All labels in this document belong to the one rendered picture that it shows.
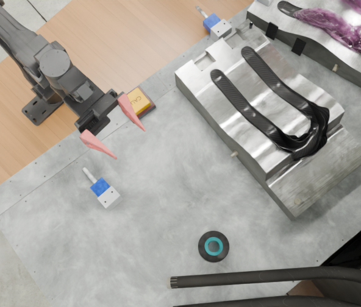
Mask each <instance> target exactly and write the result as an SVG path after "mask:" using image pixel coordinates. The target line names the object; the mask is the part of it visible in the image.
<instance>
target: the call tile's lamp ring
mask: <svg viewBox="0 0 361 307"><path fill-rule="evenodd" d="M136 88H139V89H140V91H141V92H142V93H143V94H144V95H145V97H146V98H147V99H148V101H150V103H151V104H152V105H151V106H150V107H148V108H147V109H145V110H144V111H143V112H141V113H140V114H139V115H137V117H138V118H139V117H140V116H141V115H143V114H144V113H146V112H147V111H148V110H149V109H151V108H152V107H153V106H155V104H154V103H153V101H152V100H151V99H150V98H149V97H148V95H147V94H146V93H145V92H144V91H143V90H142V88H141V87H140V86H137V87H135V88H134V89H136ZM134 89H133V90H134ZM133 90H132V91H133ZM130 92H131V91H130ZM130 92H128V93H127V94H129V93H130Z"/></svg>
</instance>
